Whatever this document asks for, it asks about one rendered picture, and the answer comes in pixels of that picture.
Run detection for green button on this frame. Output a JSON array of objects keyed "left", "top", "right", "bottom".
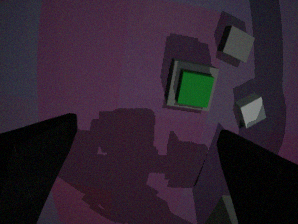
[{"left": 165, "top": 57, "right": 220, "bottom": 112}]

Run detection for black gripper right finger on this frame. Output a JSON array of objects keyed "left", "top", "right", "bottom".
[{"left": 217, "top": 129, "right": 298, "bottom": 224}]

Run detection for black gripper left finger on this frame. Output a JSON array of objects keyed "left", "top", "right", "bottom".
[{"left": 0, "top": 113, "right": 77, "bottom": 224}]

